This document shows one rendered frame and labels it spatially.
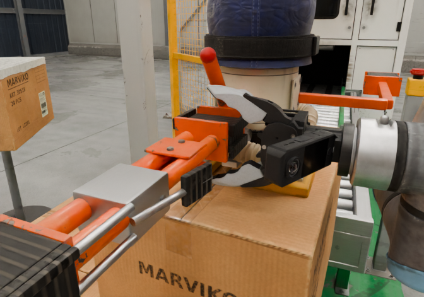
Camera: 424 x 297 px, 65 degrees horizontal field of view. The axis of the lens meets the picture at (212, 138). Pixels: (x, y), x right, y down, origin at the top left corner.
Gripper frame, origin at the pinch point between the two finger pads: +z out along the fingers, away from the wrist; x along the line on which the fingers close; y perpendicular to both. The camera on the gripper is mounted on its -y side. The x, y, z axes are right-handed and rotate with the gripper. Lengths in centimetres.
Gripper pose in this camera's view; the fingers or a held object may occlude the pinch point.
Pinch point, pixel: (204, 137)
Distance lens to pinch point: 48.8
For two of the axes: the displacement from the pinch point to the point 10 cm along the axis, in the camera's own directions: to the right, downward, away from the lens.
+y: 3.6, -3.1, 8.8
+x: 0.0, -9.4, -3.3
